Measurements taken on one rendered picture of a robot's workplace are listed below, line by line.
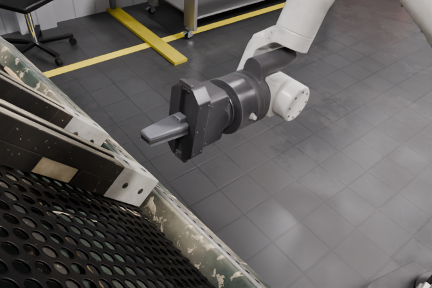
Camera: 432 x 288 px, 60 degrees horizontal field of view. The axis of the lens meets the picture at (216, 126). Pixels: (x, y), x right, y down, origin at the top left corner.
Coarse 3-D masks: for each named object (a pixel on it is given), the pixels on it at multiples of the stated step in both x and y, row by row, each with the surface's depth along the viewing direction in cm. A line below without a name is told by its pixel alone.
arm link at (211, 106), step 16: (192, 80) 49; (224, 80) 54; (240, 80) 55; (176, 96) 50; (192, 96) 48; (208, 96) 49; (224, 96) 51; (240, 96) 53; (256, 96) 55; (176, 112) 51; (192, 112) 49; (208, 112) 50; (224, 112) 53; (240, 112) 54; (256, 112) 56; (192, 128) 50; (208, 128) 52; (224, 128) 54; (240, 128) 56; (176, 144) 54; (192, 144) 51; (208, 144) 54
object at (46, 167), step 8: (40, 160) 57; (48, 160) 58; (40, 168) 57; (48, 168) 58; (56, 168) 59; (64, 168) 61; (72, 168) 62; (48, 176) 59; (56, 176) 60; (64, 176) 62; (72, 176) 63
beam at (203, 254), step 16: (0, 48) 124; (16, 48) 140; (16, 64) 118; (32, 64) 130; (32, 80) 112; (48, 80) 122; (48, 96) 106; (144, 208) 81; (160, 208) 80; (160, 224) 78; (176, 224) 77; (176, 240) 76; (192, 240) 74; (192, 256) 73; (208, 256) 72; (224, 256) 72; (208, 272) 71; (224, 272) 70; (240, 272) 70
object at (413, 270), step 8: (408, 264) 155; (416, 264) 155; (392, 272) 152; (400, 272) 152; (408, 272) 152; (416, 272) 152; (424, 272) 153; (376, 280) 148; (384, 280) 149; (392, 280) 149; (400, 280) 149; (408, 280) 149; (416, 280) 148; (424, 280) 148
